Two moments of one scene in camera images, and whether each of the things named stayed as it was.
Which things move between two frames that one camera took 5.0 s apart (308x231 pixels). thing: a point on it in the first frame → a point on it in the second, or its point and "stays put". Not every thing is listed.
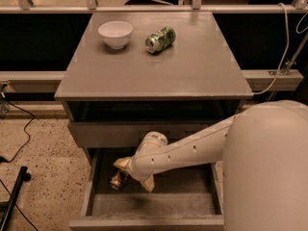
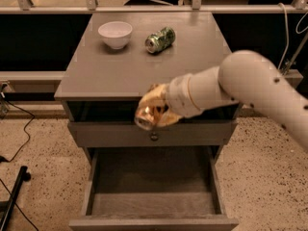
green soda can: [161, 39] stays put
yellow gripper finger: [123, 163] → [155, 92]
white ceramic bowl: [115, 33] stays put
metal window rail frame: [261, 78] stays put
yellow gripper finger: [148, 182] → [166, 117]
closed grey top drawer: [131, 134] stays put
